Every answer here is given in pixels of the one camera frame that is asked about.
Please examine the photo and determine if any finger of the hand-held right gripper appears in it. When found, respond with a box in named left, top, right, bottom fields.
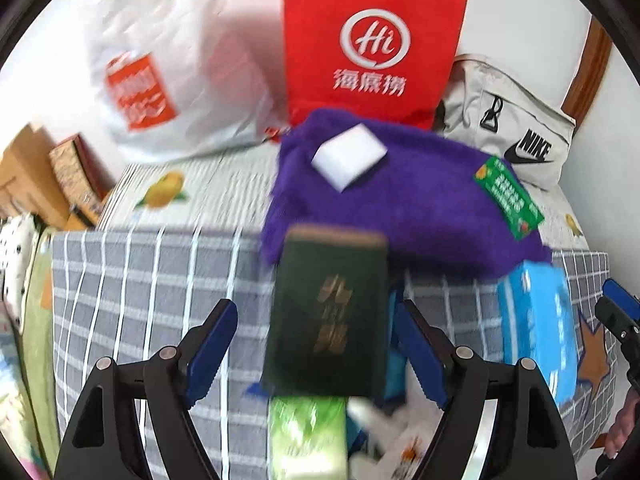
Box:
left=595, top=278, right=640, bottom=356

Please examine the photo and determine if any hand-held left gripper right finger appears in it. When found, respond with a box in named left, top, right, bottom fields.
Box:
left=395, top=299, right=581, bottom=480

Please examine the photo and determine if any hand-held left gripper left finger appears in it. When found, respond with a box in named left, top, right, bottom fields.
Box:
left=52, top=298, right=239, bottom=480

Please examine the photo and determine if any blue tissue box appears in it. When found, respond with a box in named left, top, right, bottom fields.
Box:
left=496, top=261, right=576, bottom=403

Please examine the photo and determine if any white plush toy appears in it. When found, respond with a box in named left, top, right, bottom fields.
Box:
left=347, top=360, right=451, bottom=480

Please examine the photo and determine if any dark green box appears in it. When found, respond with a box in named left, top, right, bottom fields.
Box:
left=261, top=225, right=390, bottom=401

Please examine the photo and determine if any green tissue pack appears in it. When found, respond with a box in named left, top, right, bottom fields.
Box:
left=267, top=396, right=349, bottom=480

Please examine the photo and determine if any person's right hand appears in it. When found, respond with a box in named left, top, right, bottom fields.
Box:
left=604, top=399, right=640, bottom=462

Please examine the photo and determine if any grey checked blanket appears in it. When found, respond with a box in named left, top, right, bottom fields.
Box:
left=50, top=227, right=611, bottom=480

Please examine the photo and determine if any purple towel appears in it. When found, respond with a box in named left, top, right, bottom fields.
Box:
left=260, top=108, right=553, bottom=281

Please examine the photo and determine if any green packet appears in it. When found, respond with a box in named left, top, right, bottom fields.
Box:
left=474, top=156, right=545, bottom=238

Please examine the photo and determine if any fruit print bed sheet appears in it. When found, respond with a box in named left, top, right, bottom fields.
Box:
left=97, top=150, right=591, bottom=261

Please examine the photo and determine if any light green cloth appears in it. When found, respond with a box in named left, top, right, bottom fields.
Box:
left=20, top=230, right=63, bottom=480

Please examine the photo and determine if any white sponge block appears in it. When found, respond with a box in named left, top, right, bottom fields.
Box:
left=311, top=123, right=388, bottom=193

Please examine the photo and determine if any white dotted cloth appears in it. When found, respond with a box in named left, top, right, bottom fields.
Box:
left=0, top=212, right=41, bottom=301

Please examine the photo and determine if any patterned brown box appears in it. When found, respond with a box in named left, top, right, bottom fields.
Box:
left=48, top=133, right=113, bottom=226

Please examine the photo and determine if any grey waist bag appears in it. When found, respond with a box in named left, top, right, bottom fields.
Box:
left=435, top=54, right=577, bottom=191

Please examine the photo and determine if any plain cardboard box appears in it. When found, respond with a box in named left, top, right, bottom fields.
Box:
left=0, top=122, right=71, bottom=231

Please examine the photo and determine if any white plastic shopping bag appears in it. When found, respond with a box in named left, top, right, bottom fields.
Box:
left=87, top=0, right=291, bottom=161

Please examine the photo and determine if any red paper bag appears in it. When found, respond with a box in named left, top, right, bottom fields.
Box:
left=282, top=0, right=471, bottom=131

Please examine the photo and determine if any wooden door frame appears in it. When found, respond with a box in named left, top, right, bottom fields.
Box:
left=560, top=15, right=613, bottom=131

